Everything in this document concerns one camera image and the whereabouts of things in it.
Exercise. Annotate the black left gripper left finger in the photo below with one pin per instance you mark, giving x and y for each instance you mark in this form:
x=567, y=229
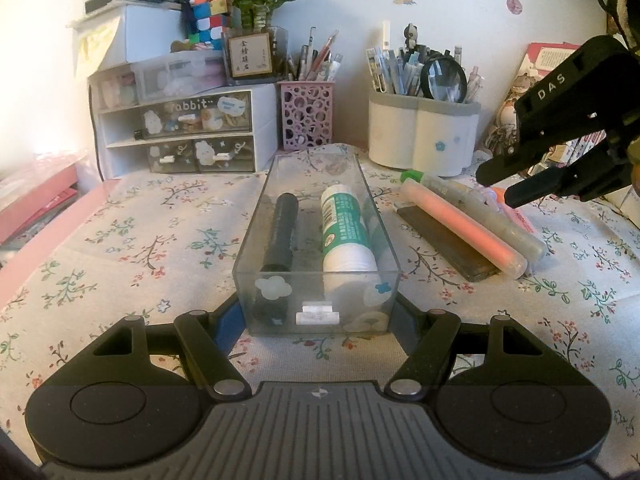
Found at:
x=206, y=340

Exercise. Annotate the green cap clear marker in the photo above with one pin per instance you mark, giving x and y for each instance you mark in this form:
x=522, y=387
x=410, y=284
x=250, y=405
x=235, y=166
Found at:
x=484, y=209

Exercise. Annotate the white flower-shaped pen holder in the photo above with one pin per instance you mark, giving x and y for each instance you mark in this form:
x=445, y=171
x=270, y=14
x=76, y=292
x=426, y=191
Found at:
x=409, y=132

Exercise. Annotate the black cylindrical pen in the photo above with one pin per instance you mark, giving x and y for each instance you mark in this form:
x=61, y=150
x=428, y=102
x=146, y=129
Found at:
x=271, y=306

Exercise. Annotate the framed calligraphy sign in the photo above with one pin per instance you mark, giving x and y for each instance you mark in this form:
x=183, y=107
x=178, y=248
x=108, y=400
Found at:
x=250, y=55

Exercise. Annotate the green white glue stick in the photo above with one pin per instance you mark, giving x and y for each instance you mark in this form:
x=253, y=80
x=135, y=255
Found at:
x=348, y=260

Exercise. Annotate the colourful cube puzzle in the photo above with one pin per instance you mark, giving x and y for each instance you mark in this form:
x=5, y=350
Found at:
x=206, y=22

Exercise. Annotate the pink perforated pen cup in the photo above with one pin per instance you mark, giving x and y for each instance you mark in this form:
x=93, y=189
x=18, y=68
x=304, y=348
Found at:
x=306, y=114

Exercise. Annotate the white desktop drawer organizer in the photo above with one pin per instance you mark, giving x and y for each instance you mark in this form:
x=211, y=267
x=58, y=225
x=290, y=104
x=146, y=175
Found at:
x=177, y=114

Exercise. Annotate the pink flat box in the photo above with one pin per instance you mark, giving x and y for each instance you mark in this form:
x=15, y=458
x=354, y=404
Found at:
x=32, y=187

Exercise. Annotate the dark flat ruler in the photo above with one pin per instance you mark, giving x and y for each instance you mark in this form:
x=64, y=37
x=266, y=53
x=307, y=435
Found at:
x=466, y=260

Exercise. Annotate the black magnifying glass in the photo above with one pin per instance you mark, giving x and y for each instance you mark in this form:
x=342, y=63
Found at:
x=443, y=79

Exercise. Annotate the orange pink highlighter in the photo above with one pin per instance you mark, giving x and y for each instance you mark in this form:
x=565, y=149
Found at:
x=496, y=195

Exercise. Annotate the illustrated book box set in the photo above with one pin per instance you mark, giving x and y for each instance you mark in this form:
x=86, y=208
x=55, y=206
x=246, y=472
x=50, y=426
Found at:
x=594, y=89

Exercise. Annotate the pink fluorescent highlighter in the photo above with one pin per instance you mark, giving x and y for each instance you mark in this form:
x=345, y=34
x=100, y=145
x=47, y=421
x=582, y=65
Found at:
x=489, y=245

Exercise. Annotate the clear acrylic tray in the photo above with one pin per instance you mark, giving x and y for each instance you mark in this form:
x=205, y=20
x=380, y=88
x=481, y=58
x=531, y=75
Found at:
x=307, y=175

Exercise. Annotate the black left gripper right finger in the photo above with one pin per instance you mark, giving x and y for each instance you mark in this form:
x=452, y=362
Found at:
x=427, y=338

